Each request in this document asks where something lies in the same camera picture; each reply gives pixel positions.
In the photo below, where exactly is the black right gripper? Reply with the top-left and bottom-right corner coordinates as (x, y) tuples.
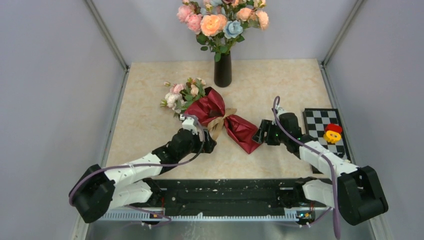
(252, 119), (289, 146)

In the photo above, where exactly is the beige satin ribbon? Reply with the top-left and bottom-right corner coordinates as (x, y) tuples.
(207, 108), (237, 141)

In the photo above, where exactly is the red paper bouquet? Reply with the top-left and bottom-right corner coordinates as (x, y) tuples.
(160, 77), (260, 154)

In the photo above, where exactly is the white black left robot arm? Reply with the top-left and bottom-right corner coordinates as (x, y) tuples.
(68, 128), (217, 223)

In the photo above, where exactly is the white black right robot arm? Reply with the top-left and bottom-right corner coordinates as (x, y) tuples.
(252, 112), (389, 226)

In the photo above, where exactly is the black cylindrical vase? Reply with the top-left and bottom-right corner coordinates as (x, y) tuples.
(214, 52), (232, 88)

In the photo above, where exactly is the black white checkerboard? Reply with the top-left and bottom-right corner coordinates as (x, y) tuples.
(302, 108), (352, 175)

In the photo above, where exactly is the red yellow toy block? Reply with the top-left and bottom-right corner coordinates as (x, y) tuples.
(322, 123), (343, 144)

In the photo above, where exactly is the colourful artificial flower bunch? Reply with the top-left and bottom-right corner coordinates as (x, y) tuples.
(176, 0), (270, 63)

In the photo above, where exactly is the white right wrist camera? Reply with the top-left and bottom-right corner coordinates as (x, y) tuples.
(272, 104), (287, 120)

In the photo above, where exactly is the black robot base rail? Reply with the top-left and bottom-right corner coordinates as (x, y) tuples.
(127, 178), (327, 217)

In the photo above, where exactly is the white toothed cable duct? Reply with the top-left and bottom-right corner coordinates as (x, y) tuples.
(100, 207), (315, 222)

